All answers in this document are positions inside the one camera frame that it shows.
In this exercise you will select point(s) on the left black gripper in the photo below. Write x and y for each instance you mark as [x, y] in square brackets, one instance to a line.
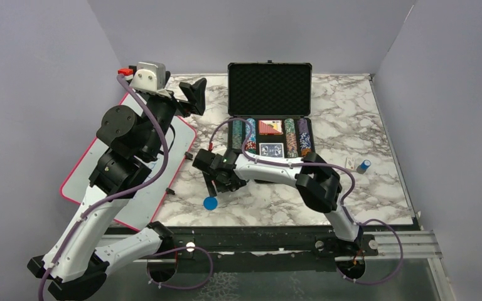
[194, 94]

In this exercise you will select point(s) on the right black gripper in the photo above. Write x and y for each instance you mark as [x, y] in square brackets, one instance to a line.
[231, 186]

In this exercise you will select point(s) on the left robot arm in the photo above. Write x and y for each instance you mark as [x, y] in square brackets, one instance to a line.
[136, 156]

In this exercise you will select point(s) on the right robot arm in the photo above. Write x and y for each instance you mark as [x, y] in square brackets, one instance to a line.
[317, 182]

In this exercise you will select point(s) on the black poker set case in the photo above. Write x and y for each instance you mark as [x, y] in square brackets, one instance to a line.
[270, 91]

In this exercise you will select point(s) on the blue round button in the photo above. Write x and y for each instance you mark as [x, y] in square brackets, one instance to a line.
[210, 203]

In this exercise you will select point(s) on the blue red chip row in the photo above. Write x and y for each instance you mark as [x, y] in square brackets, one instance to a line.
[251, 130]

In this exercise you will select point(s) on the dark green chip row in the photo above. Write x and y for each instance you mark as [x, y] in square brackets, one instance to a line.
[237, 134]

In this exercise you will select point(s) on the blue card deck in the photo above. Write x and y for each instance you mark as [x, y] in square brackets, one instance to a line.
[275, 150]

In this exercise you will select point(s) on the red card deck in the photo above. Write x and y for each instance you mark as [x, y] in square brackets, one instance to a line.
[270, 127]

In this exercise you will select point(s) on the green orange chip row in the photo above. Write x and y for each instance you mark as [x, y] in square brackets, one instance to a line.
[291, 141]

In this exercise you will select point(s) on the white board red edge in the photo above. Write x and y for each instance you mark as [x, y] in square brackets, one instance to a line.
[146, 202]

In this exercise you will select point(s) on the purple blue chip row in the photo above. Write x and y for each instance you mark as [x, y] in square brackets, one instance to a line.
[304, 137]

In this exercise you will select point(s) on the small white playing card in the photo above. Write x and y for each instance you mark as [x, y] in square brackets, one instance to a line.
[350, 163]

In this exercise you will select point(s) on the blue cylinder cap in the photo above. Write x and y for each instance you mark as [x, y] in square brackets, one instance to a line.
[363, 166]

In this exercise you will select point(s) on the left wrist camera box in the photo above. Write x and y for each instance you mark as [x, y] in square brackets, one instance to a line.
[150, 77]

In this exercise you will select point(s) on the black mounting rail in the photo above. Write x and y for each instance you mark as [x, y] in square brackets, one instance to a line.
[259, 249]

